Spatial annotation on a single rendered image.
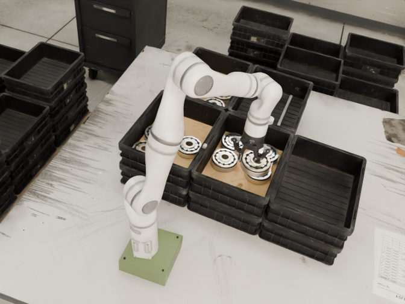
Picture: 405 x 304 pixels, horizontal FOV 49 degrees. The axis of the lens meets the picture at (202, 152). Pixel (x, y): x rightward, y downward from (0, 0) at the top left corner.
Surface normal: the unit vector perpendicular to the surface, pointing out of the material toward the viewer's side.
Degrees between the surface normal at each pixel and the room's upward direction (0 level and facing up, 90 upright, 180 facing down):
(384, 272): 0
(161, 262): 4
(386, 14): 90
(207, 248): 0
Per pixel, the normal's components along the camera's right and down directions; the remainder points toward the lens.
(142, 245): -0.15, 0.69
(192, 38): 0.11, -0.70
